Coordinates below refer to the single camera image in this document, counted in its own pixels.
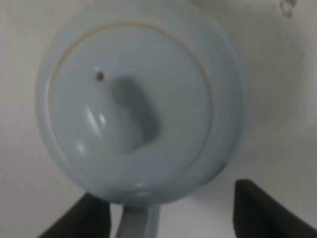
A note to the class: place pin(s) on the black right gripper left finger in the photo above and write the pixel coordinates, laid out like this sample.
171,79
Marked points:
90,217

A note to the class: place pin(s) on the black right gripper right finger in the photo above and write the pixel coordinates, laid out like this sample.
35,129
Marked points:
257,215

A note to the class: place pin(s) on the light blue porcelain teapot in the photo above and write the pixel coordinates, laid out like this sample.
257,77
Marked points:
141,102

